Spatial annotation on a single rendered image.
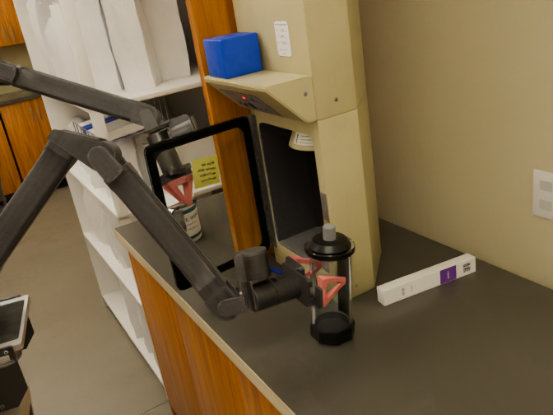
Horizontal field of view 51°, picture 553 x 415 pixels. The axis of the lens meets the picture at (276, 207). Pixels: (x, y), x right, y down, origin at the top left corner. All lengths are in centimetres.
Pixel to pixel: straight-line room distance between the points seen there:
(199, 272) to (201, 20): 68
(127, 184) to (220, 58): 41
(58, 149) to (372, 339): 77
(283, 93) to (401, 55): 55
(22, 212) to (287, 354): 63
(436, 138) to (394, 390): 74
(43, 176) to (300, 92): 55
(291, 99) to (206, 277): 41
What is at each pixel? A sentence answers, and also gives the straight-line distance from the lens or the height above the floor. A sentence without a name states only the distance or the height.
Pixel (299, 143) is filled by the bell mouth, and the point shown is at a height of 133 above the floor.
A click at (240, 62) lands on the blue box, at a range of 141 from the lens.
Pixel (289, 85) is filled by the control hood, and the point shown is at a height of 150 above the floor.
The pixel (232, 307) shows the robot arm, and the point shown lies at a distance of 118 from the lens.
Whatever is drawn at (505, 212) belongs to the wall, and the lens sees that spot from 158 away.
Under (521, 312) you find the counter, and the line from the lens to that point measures 145.
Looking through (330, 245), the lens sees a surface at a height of 118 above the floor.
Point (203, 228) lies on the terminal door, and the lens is 155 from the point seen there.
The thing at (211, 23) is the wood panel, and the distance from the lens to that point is 157.
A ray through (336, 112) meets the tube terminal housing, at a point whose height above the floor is 142.
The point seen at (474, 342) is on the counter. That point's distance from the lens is 134.
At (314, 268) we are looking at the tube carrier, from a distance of 126.
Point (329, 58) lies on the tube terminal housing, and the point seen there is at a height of 154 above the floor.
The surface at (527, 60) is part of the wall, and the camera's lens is 143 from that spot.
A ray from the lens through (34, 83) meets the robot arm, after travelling 164.
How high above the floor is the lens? 173
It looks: 22 degrees down
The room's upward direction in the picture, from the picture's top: 9 degrees counter-clockwise
